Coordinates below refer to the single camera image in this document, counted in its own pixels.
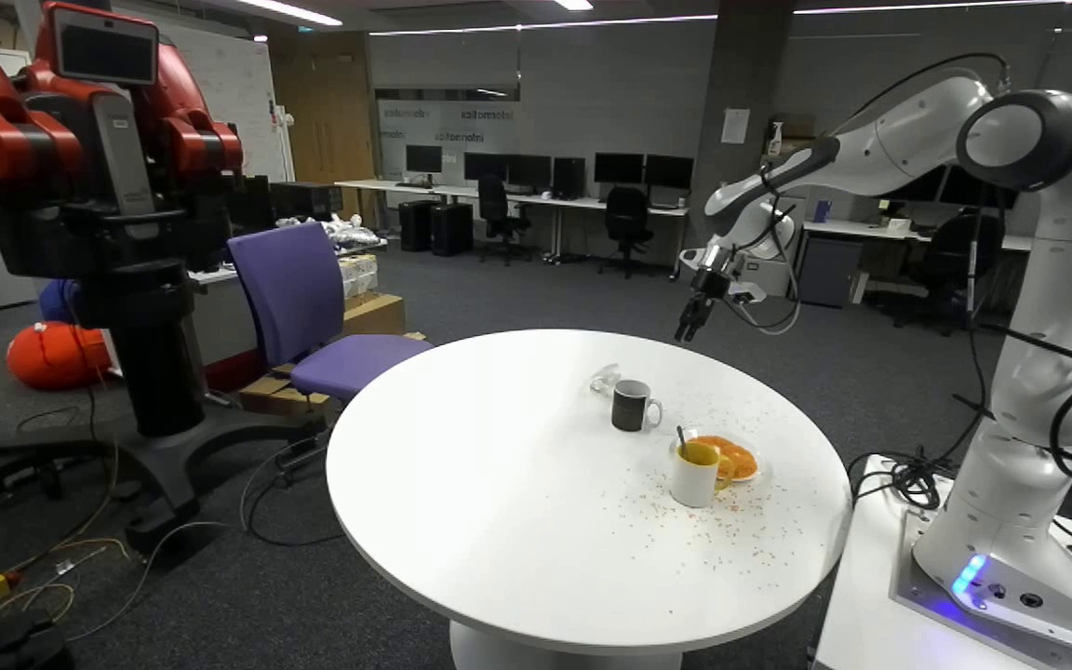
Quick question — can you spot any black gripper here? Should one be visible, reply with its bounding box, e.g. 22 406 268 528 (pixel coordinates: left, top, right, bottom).
674 236 753 345

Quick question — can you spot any white robot base platform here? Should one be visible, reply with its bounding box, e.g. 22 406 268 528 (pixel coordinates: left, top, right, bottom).
810 449 1072 670

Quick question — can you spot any black office chair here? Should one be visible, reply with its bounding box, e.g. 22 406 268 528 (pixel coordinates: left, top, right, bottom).
599 182 660 279
473 176 536 267
913 203 1008 336

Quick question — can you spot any clear plastic cup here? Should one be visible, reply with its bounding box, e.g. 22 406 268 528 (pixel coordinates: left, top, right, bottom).
589 362 627 403

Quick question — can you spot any black computer monitor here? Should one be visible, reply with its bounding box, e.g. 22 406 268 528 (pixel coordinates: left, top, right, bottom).
506 154 554 192
550 154 591 201
591 148 649 188
401 141 448 179
460 148 515 187
640 154 697 192

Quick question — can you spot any orange lentils heap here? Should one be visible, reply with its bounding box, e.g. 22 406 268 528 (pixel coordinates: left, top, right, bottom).
692 433 759 483

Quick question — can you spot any white bowl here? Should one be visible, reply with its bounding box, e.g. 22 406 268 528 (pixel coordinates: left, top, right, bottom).
681 433 764 494

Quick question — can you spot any white side desk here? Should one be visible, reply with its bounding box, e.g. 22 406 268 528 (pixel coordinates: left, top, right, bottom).
794 217 1036 313

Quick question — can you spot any white paper notice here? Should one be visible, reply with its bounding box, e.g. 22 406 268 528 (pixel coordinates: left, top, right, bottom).
719 104 757 148

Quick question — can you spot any long office desk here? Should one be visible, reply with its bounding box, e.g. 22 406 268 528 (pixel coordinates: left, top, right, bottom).
331 176 697 279

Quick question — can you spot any cardboard box on cabinet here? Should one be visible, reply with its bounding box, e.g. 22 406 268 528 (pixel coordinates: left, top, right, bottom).
764 115 819 156

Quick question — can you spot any black computer tower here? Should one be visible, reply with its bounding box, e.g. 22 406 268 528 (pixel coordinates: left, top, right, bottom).
436 198 479 259
393 198 443 255

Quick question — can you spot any round white table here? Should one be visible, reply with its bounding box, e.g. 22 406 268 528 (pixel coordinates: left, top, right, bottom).
321 322 856 670

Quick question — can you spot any large cardboard box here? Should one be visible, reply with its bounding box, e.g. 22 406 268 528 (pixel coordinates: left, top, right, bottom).
338 290 413 340

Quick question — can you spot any white desk clutter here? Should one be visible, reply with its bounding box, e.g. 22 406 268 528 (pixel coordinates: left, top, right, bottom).
308 212 386 253

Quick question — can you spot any purple office chair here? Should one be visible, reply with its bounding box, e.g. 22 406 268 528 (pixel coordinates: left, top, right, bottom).
222 219 436 411

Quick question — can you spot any wooden door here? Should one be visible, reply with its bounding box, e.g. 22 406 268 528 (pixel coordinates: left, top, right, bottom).
268 26 380 188

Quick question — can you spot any flat cardboard box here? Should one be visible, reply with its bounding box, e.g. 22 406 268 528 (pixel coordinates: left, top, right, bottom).
236 368 338 422

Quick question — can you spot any white whiteboard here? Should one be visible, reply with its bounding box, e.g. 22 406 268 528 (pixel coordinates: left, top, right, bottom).
175 30 297 187

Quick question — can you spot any blue ball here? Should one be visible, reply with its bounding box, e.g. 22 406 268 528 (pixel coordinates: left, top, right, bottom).
35 274 82 329

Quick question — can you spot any orange beanbag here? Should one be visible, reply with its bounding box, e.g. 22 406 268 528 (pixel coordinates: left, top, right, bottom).
3 319 119 396

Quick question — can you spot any red humanoid robot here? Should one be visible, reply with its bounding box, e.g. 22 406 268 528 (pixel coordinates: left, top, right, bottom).
0 0 318 568

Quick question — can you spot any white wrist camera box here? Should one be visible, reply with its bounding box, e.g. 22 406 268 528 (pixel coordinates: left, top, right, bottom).
725 270 769 310

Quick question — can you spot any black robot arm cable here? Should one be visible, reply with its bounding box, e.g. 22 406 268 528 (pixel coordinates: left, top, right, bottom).
728 47 1072 499

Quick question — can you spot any black mug white handle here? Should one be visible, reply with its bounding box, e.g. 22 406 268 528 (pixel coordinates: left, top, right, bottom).
606 376 668 434

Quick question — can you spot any black cable bundle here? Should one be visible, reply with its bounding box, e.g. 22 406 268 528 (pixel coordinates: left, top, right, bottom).
846 444 948 515

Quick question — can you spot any black floor cable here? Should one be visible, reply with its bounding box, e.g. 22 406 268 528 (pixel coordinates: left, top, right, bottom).
236 428 343 550

